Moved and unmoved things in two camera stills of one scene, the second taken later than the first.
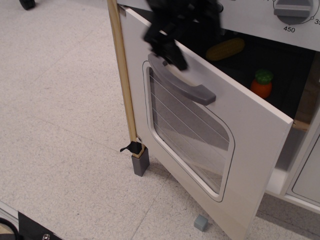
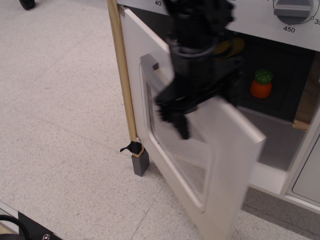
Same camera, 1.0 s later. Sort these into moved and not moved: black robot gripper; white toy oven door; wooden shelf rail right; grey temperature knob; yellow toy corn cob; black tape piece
Moved: black robot gripper; white toy oven door
Not moved: yellow toy corn cob; black tape piece; wooden shelf rail right; grey temperature knob
